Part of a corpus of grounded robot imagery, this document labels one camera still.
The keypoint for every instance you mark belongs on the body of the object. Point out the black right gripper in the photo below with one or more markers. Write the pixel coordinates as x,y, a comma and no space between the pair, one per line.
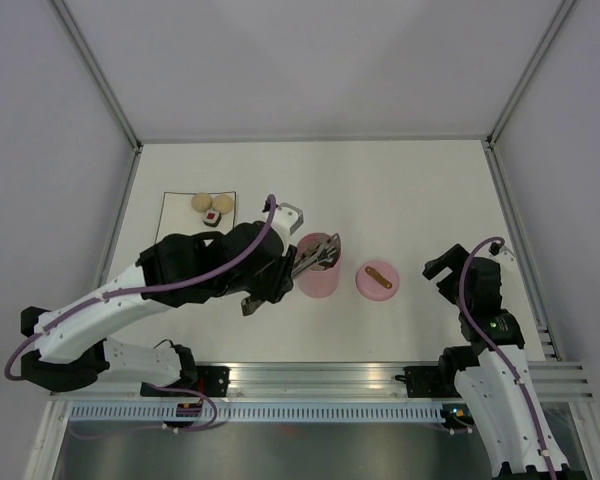
453,259

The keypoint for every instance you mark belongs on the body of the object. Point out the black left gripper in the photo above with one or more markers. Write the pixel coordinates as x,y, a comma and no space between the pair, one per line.
281,281

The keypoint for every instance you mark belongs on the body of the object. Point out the red sushi roll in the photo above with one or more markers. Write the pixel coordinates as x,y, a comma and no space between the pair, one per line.
211,218

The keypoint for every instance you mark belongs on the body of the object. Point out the beige round bun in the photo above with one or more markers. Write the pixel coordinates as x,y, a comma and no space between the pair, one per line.
223,203
201,202

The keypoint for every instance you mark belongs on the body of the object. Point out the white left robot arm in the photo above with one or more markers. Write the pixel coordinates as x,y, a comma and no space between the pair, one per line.
73,348

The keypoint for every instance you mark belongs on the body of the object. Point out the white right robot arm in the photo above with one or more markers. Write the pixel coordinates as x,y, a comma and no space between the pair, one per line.
491,372

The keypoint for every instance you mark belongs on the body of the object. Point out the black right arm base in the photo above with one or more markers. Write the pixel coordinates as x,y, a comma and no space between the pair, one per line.
428,382

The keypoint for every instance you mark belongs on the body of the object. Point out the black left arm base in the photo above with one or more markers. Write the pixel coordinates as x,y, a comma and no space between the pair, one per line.
212,381

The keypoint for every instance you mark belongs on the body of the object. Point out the pink cylindrical lunch container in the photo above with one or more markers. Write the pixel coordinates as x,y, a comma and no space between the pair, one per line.
317,282

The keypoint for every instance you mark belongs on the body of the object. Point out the pink round lid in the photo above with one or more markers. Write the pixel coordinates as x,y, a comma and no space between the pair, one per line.
377,280

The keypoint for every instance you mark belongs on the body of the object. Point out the white square plate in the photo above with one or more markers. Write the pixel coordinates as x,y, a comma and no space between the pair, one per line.
178,217

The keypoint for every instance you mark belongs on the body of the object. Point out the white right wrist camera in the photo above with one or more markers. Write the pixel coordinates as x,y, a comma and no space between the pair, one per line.
506,259

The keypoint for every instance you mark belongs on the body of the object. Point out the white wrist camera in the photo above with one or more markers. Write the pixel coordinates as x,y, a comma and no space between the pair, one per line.
506,259
287,219

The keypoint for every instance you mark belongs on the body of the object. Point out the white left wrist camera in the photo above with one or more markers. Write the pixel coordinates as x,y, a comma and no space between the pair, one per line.
287,219

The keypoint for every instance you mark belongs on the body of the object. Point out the white slotted cable duct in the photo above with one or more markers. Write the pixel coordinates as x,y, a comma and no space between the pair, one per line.
409,412

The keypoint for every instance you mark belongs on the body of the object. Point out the aluminium rail beam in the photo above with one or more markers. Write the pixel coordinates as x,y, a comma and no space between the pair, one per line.
381,381

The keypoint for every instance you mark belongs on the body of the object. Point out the right aluminium frame post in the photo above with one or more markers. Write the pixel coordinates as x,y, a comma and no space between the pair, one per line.
540,53

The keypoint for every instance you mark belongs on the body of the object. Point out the aluminium frame post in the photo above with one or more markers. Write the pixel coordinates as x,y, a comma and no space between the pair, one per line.
80,44
540,53

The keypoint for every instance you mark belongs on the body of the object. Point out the left aluminium frame post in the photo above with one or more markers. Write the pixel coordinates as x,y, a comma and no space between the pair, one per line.
80,44

